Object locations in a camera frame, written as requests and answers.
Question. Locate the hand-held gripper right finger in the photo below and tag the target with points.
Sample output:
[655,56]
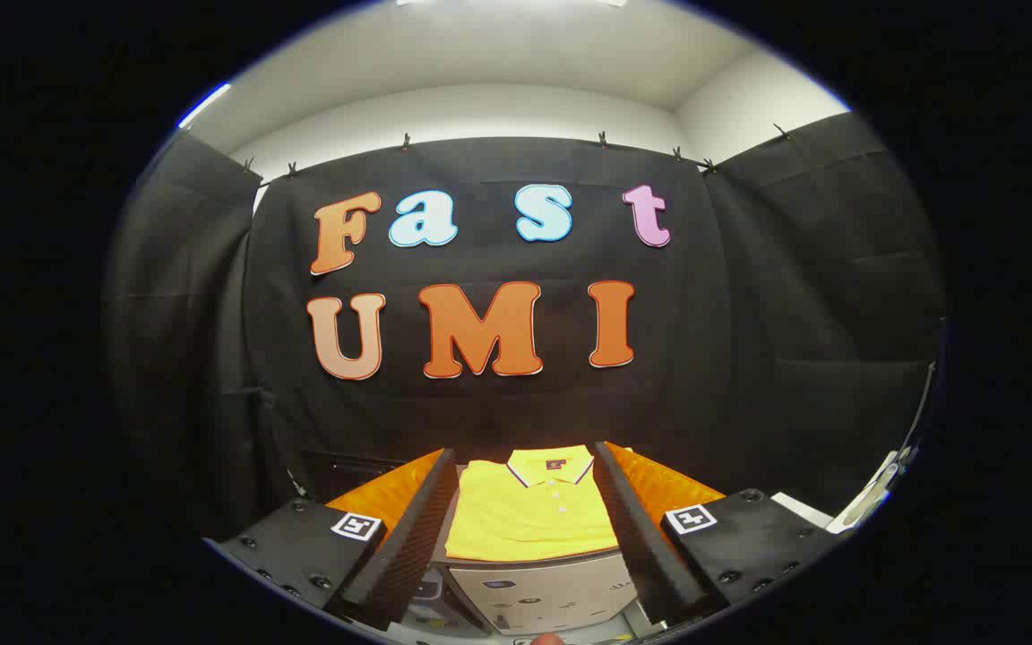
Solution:
[637,537]

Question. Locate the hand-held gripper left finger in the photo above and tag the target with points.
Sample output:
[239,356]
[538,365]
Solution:
[408,537]

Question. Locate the yellow polo shirt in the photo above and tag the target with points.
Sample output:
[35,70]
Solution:
[525,520]

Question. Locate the black backdrop cloth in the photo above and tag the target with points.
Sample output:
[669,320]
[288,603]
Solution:
[498,403]

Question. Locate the white plastic object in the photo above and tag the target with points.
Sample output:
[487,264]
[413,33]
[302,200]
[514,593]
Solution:
[874,493]

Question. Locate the row of black cloth clips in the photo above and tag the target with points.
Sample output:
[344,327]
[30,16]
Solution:
[406,141]

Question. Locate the ceiling light strip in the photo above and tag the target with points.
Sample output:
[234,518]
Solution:
[204,105]

